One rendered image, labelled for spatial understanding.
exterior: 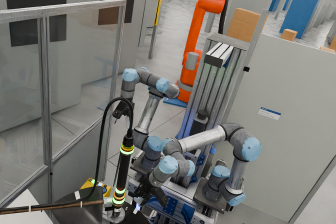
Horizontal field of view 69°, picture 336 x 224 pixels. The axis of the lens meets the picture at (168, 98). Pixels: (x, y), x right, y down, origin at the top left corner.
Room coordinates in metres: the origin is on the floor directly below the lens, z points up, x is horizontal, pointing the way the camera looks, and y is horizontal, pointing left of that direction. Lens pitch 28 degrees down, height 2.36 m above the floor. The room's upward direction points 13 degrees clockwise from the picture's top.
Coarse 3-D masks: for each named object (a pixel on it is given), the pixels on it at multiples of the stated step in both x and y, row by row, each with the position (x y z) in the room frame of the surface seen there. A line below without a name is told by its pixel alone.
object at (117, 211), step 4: (128, 128) 0.63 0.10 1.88; (128, 132) 0.62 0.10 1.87; (124, 136) 0.63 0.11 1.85; (128, 136) 0.62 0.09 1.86; (132, 136) 0.63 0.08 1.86; (124, 140) 0.62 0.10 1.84; (128, 140) 0.62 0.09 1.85; (132, 140) 0.62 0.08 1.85; (124, 144) 0.62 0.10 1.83; (128, 144) 0.62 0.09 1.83; (132, 144) 0.63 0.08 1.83; (116, 208) 0.61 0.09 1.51; (120, 208) 0.62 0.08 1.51; (112, 212) 0.62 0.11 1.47; (116, 212) 0.61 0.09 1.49; (116, 216) 0.62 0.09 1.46
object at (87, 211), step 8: (72, 192) 0.70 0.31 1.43; (80, 192) 0.72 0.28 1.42; (88, 192) 0.73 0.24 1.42; (96, 192) 0.74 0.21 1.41; (64, 200) 0.67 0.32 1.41; (88, 200) 0.70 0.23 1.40; (64, 208) 0.65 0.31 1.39; (72, 208) 0.66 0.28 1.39; (80, 208) 0.67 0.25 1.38; (88, 208) 0.68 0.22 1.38; (96, 208) 0.69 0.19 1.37; (56, 216) 0.62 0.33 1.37; (64, 216) 0.63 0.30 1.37; (72, 216) 0.64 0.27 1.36; (80, 216) 0.65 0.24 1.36; (88, 216) 0.66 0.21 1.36; (96, 216) 0.67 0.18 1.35
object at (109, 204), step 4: (104, 200) 0.61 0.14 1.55; (104, 204) 0.60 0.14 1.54; (108, 204) 0.60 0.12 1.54; (112, 204) 0.62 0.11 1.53; (104, 208) 0.60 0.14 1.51; (108, 208) 0.60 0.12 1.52; (112, 208) 0.61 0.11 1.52; (108, 212) 0.61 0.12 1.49; (120, 212) 0.64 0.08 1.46; (124, 212) 0.64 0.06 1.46; (108, 216) 0.61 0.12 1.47; (112, 216) 0.61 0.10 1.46; (120, 216) 0.62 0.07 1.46; (112, 220) 0.60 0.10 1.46; (116, 220) 0.60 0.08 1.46; (120, 220) 0.61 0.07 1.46
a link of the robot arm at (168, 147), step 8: (216, 128) 1.15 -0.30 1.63; (224, 128) 1.15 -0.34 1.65; (232, 128) 1.15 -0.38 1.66; (192, 136) 1.06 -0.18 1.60; (200, 136) 1.07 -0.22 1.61; (208, 136) 1.09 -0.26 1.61; (216, 136) 1.10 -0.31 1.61; (224, 136) 1.12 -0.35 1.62; (160, 144) 1.01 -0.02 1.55; (168, 144) 0.99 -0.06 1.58; (176, 144) 0.99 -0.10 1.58; (184, 144) 1.01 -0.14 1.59; (192, 144) 1.02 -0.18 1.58; (200, 144) 1.05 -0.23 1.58; (168, 152) 0.94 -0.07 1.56; (184, 152) 1.00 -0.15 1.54
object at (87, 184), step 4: (84, 184) 1.05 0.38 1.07; (88, 184) 1.05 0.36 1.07; (92, 184) 1.06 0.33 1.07; (96, 184) 1.07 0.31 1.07; (80, 188) 1.01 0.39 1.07; (108, 188) 1.06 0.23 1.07; (104, 192) 1.02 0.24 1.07; (108, 192) 1.05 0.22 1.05; (104, 196) 1.00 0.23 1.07; (108, 196) 1.06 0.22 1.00
